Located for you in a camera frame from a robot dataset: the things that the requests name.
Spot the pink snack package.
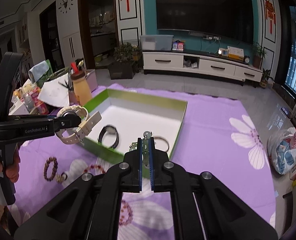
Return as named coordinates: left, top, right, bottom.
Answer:
left=28, top=87, right=49, bottom=115

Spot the white paper sheet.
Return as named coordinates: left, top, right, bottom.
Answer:
left=38, top=80, right=70, bottom=108

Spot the green cardboard box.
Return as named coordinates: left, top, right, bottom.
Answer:
left=82, top=88, right=188, bottom=174

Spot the pink crystal bead bracelet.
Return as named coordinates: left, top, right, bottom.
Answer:
left=119, top=199, right=134, bottom=227

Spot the red pink bead bracelet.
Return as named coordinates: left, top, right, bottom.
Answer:
left=83, top=164, right=106, bottom=174

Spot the plastic shopping bag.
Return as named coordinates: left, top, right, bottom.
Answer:
left=267, top=127, right=296, bottom=175

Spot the black television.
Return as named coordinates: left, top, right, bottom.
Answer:
left=156, top=0, right=254, bottom=44

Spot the jade green pendant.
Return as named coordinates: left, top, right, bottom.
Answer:
left=140, top=131, right=152, bottom=168

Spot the white yellow calendar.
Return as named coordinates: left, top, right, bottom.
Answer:
left=227, top=46, right=244, bottom=61

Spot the blue red QR stand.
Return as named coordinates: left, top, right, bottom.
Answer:
left=172, top=40, right=184, bottom=51

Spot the silver bangle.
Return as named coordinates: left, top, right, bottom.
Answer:
left=154, top=136, right=170, bottom=153

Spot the potted plant on cabinet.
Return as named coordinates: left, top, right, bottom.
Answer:
left=252, top=42, right=267, bottom=69

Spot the light blue cloth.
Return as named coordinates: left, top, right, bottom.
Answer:
left=28, top=60, right=51, bottom=83

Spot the clear plastic storage bin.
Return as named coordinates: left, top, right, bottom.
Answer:
left=140, top=35, right=173, bottom=51

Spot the cream wrist watch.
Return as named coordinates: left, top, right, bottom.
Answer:
left=55, top=105, right=101, bottom=145

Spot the small alarm clock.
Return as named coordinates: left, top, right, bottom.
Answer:
left=243, top=56, right=250, bottom=64

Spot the potted plant on floor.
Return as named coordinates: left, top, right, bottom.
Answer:
left=108, top=42, right=140, bottom=80

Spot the black wall clock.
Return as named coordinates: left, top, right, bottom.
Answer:
left=58, top=0, right=74, bottom=14

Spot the brown wooden bead bracelet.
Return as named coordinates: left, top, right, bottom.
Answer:
left=43, top=156, right=59, bottom=182

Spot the white box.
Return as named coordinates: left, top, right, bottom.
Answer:
left=9, top=100, right=29, bottom=115

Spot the small beige charm ring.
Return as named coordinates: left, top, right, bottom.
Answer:
left=55, top=171, right=69, bottom=184

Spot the red chinese knot right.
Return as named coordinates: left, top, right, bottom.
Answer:
left=264, top=0, right=276, bottom=34

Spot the white TV cabinet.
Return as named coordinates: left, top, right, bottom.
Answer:
left=143, top=51, right=263, bottom=82

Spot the small floor plant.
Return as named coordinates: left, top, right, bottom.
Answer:
left=260, top=69, right=274, bottom=88

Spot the yellow bear bottle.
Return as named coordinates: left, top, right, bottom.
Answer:
left=71, top=60, right=92, bottom=106

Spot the person's left hand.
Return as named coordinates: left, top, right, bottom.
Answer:
left=0, top=147, right=21, bottom=183

